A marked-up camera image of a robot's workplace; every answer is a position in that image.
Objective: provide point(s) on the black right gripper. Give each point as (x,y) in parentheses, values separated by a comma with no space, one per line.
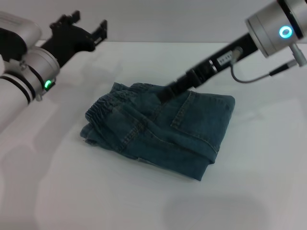
(216,60)

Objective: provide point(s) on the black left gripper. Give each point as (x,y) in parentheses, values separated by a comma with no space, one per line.
(69,40)

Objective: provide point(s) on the blue denim shorts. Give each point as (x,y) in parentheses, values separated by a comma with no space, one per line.
(168,129)

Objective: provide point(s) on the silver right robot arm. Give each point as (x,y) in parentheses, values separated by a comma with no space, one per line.
(273,26)

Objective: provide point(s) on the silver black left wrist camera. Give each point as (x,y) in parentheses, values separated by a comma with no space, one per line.
(21,28)

